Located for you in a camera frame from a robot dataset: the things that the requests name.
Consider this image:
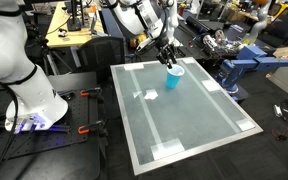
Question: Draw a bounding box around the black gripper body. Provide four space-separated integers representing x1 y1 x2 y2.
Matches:
156 40 176 64

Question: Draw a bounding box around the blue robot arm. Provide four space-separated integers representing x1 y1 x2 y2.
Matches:
215 45 288 94

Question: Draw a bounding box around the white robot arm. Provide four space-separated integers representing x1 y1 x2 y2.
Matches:
0 0 178 134

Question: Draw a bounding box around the blue plastic cup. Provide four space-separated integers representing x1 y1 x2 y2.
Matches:
166 64 185 89

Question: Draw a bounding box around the black mesh chair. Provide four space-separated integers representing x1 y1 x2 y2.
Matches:
77 36 125 84

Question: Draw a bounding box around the upper orange clamp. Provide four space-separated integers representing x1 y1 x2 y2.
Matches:
80 87 104 103

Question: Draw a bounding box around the orange clamp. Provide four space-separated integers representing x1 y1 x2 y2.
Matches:
80 87 104 103
78 120 105 135

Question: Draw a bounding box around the wooden desk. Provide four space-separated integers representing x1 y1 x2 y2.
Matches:
45 1 104 48

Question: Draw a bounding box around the lower orange clamp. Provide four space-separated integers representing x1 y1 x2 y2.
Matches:
78 120 105 135

